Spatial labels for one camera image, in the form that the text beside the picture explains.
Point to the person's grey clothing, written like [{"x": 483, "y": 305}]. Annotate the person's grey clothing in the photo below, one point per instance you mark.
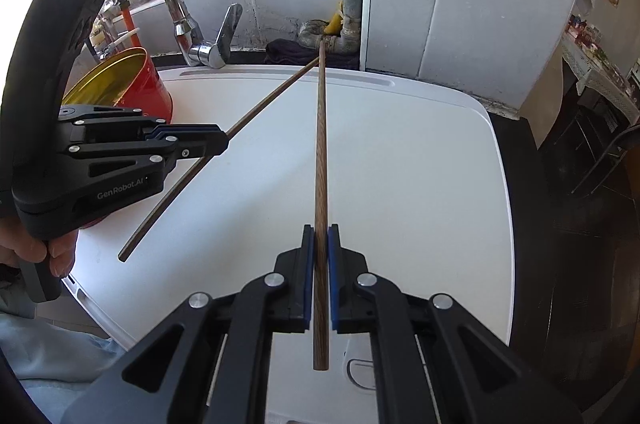
[{"x": 50, "y": 354}]

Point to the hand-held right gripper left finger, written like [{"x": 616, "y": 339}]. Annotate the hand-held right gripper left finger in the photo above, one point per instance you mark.
[{"x": 307, "y": 274}]

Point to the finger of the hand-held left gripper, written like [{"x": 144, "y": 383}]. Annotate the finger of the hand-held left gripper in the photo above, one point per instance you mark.
[
  {"x": 200, "y": 148},
  {"x": 200, "y": 130}
]

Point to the red round tin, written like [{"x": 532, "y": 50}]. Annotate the red round tin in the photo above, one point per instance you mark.
[{"x": 145, "y": 79}]

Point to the person's left hand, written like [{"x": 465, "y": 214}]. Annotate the person's left hand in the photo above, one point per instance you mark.
[{"x": 57, "y": 254}]

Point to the brown wooden chopstick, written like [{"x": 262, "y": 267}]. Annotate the brown wooden chopstick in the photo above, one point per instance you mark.
[
  {"x": 260, "y": 106},
  {"x": 320, "y": 154}
]

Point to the dark metal chair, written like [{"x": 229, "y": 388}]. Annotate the dark metal chair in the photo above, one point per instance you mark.
[{"x": 620, "y": 144}]

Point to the orange pipe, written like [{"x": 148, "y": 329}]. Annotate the orange pipe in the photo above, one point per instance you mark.
[{"x": 127, "y": 24}]

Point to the white lace tablecloth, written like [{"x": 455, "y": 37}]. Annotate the white lace tablecloth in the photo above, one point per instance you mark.
[{"x": 600, "y": 79}]

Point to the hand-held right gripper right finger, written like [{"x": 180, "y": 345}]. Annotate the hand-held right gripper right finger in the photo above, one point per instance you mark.
[{"x": 334, "y": 274}]

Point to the dark cloth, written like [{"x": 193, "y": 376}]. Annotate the dark cloth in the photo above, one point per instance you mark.
[{"x": 285, "y": 51}]

